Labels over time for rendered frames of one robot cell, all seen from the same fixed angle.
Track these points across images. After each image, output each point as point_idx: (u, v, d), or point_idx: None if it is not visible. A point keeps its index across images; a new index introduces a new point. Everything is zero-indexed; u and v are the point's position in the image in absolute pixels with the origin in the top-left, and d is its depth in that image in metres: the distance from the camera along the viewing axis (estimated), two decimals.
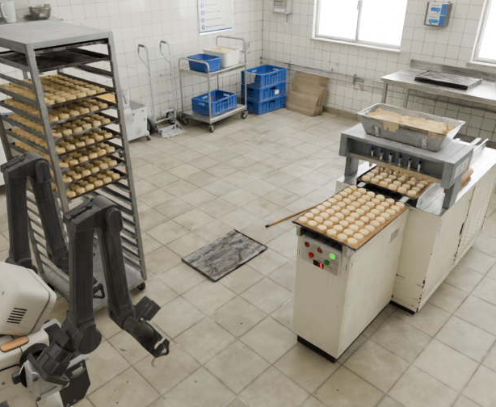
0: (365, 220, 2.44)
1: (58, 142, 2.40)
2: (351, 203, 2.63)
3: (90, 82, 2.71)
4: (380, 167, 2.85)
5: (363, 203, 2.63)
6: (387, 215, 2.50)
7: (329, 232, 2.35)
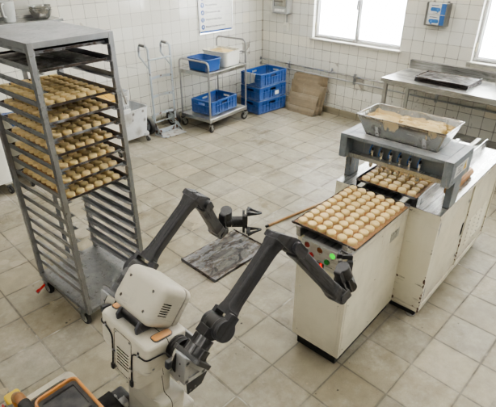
0: (365, 220, 2.44)
1: (58, 142, 2.40)
2: (351, 203, 2.63)
3: (90, 82, 2.71)
4: (380, 167, 2.85)
5: (363, 203, 2.63)
6: (387, 215, 2.50)
7: (329, 232, 2.35)
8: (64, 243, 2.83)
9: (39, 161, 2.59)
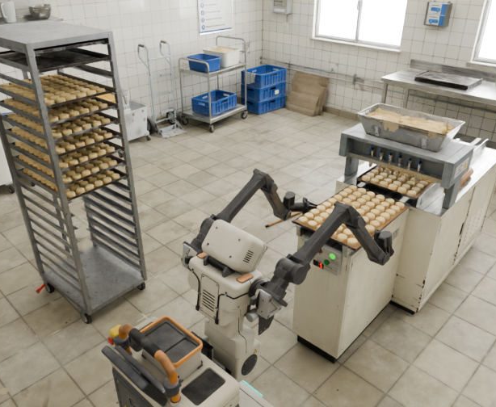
0: (365, 220, 2.44)
1: (58, 142, 2.40)
2: (351, 203, 2.63)
3: (90, 82, 2.71)
4: (380, 167, 2.85)
5: (363, 203, 2.63)
6: (387, 215, 2.50)
7: None
8: (64, 243, 2.83)
9: (39, 161, 2.59)
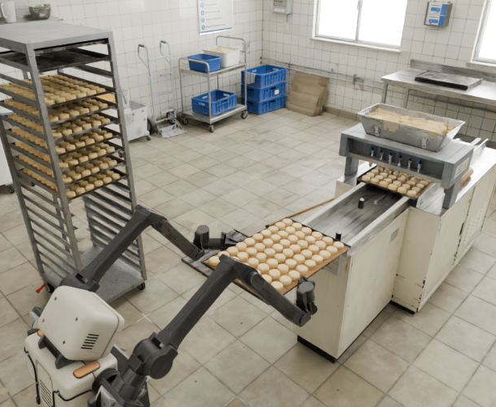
0: (291, 265, 1.98)
1: (58, 142, 2.40)
2: (280, 241, 2.16)
3: (90, 82, 2.71)
4: (380, 167, 2.85)
5: (295, 241, 2.17)
6: (319, 258, 2.03)
7: None
8: (64, 243, 2.83)
9: (39, 161, 2.59)
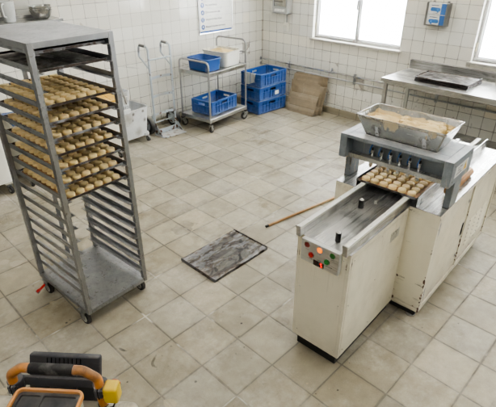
0: None
1: (58, 142, 2.40)
2: None
3: (90, 82, 2.71)
4: (380, 167, 2.85)
5: None
6: None
7: None
8: (64, 243, 2.83)
9: (39, 161, 2.59)
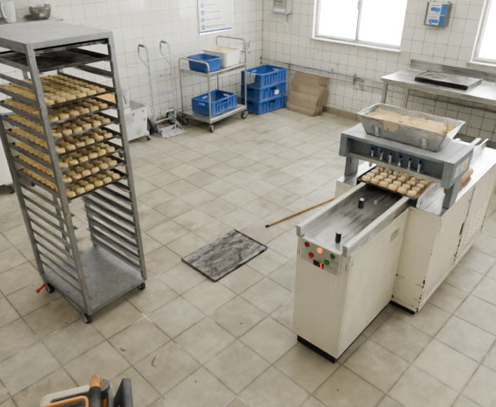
0: None
1: (58, 142, 2.40)
2: None
3: (90, 82, 2.71)
4: (380, 167, 2.85)
5: None
6: None
7: None
8: (64, 243, 2.83)
9: (39, 161, 2.59)
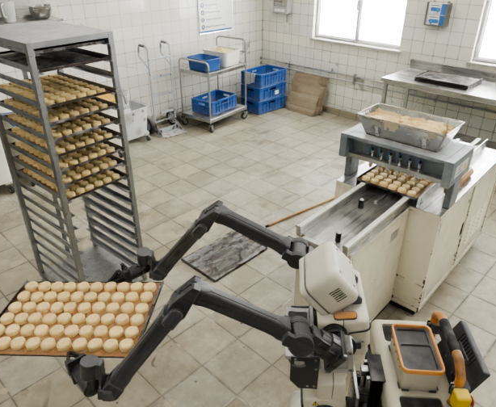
0: (95, 293, 1.82)
1: (58, 142, 2.40)
2: (46, 324, 1.69)
3: (90, 82, 2.71)
4: (380, 167, 2.85)
5: (39, 313, 1.74)
6: (69, 283, 1.88)
7: (145, 307, 1.72)
8: (64, 243, 2.83)
9: (39, 161, 2.59)
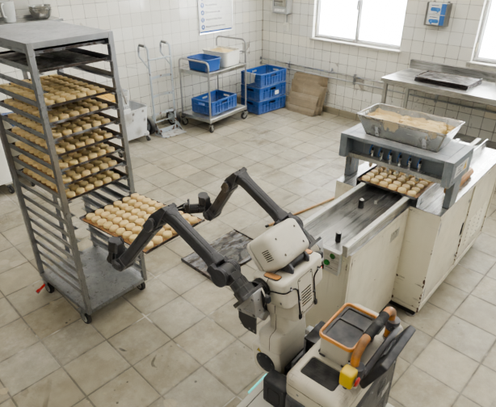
0: None
1: (58, 142, 2.40)
2: (123, 218, 2.51)
3: (90, 82, 2.71)
4: (380, 167, 2.85)
5: (124, 211, 2.57)
6: (153, 201, 2.66)
7: None
8: (64, 243, 2.83)
9: (39, 161, 2.59)
